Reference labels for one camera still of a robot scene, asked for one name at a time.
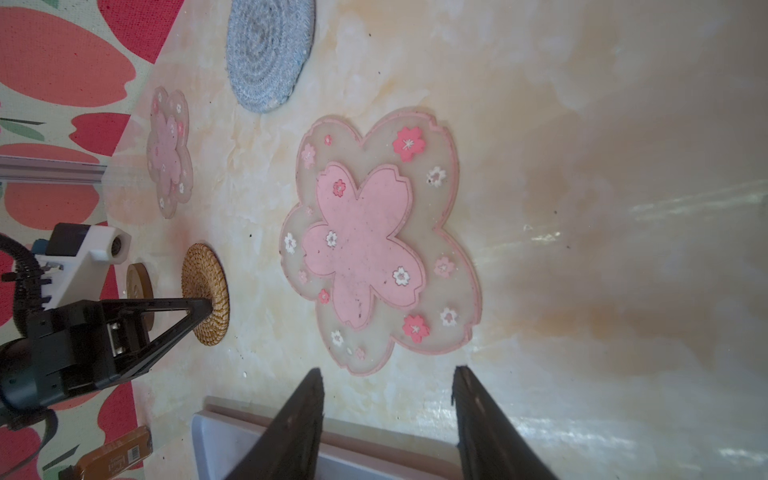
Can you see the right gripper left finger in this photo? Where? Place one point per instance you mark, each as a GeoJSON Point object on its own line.
{"type": "Point", "coordinates": [289, 447]}

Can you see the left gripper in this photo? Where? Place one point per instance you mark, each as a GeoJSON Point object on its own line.
{"type": "Point", "coordinates": [54, 360]}

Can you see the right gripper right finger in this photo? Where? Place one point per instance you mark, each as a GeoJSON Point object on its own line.
{"type": "Point", "coordinates": [489, 445]}

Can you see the pink flower coaster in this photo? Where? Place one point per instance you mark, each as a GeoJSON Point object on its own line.
{"type": "Point", "coordinates": [366, 242]}
{"type": "Point", "coordinates": [168, 158]}

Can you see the grey woven round coaster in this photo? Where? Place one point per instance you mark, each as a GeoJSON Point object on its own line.
{"type": "Point", "coordinates": [268, 42]}

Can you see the woven rattan round coaster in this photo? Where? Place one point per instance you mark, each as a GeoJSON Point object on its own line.
{"type": "Point", "coordinates": [202, 276]}

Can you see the brown wooden round coaster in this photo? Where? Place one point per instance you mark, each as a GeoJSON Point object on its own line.
{"type": "Point", "coordinates": [138, 282]}

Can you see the lavender tray mat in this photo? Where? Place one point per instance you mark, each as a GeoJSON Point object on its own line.
{"type": "Point", "coordinates": [225, 430]}

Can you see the orange snack packet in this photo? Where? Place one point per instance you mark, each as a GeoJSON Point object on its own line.
{"type": "Point", "coordinates": [112, 459]}

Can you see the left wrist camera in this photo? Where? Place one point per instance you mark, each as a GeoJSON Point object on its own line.
{"type": "Point", "coordinates": [75, 261]}

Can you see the left corner aluminium post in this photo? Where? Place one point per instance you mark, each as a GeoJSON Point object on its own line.
{"type": "Point", "coordinates": [15, 169]}

